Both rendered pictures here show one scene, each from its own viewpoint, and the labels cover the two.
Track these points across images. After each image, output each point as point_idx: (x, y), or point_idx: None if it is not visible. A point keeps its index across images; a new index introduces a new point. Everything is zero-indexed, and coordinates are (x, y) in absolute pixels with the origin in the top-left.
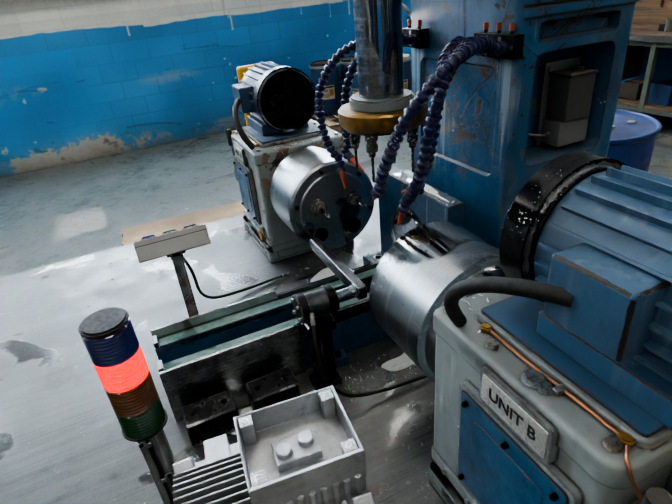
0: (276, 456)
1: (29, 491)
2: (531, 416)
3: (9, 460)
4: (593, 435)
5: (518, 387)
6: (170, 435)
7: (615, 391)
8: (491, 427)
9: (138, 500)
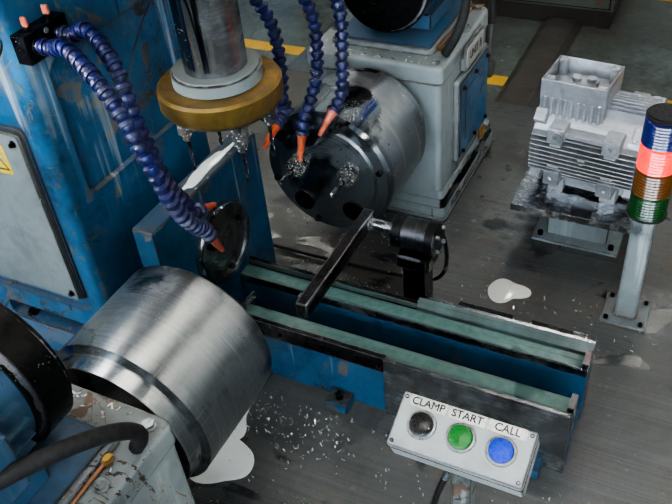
0: (597, 82)
1: None
2: (479, 32)
3: None
4: (478, 12)
5: (471, 32)
6: (599, 388)
7: (451, 7)
8: (471, 75)
9: (657, 350)
